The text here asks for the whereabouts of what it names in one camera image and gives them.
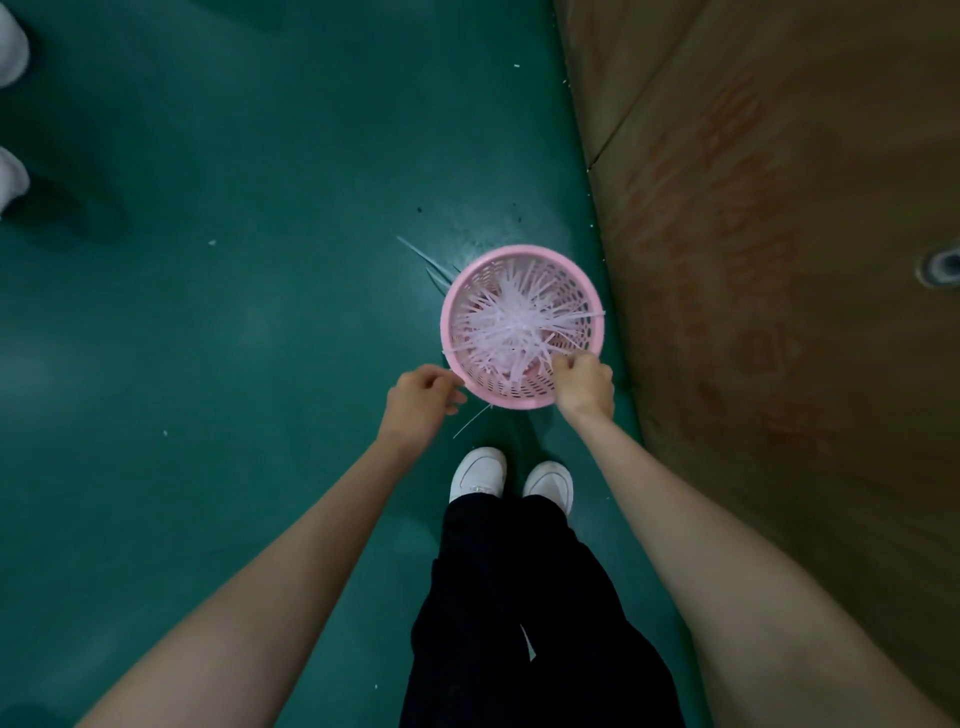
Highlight person's right hand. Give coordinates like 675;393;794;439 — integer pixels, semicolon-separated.
551;350;616;429

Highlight person's left hand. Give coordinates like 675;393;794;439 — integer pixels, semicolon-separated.
374;363;470;455

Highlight person's right forearm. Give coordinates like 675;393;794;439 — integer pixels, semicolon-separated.
573;408;954;728

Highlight person's left forearm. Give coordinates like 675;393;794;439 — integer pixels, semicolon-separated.
74;434;418;728

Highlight person's left white shoe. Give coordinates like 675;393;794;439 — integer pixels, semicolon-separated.
448;446;508;505

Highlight person's white shoe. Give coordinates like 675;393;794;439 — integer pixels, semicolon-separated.
448;446;508;505
0;146;31;219
0;3;31;90
522;460;575;517

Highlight person's right white shoe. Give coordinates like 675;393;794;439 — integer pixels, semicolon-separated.
522;460;575;517

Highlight person's black trousers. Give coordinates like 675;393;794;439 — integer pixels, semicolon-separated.
398;491;688;728

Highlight pink round plastic bin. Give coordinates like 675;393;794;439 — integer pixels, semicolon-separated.
439;243;606;412

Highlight pile of white tie offcuts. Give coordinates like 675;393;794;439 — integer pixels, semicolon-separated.
443;258;606;391

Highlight brown wooden panel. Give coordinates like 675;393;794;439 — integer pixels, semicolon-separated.
553;0;960;721

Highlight round metal fitting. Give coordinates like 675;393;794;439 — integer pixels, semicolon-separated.
914;239;960;290

